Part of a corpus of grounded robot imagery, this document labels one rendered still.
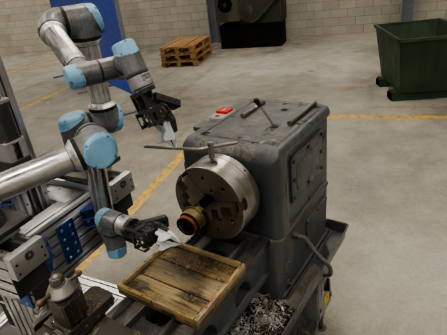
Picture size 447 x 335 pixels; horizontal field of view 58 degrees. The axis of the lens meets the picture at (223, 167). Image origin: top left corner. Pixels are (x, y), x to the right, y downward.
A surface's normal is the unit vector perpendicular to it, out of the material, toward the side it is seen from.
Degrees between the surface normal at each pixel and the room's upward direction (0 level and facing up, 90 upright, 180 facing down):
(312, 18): 90
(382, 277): 0
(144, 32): 90
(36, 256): 90
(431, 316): 0
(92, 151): 89
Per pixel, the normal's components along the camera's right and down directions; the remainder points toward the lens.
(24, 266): 0.89, 0.11
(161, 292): -0.11, -0.89
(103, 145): 0.59, 0.29
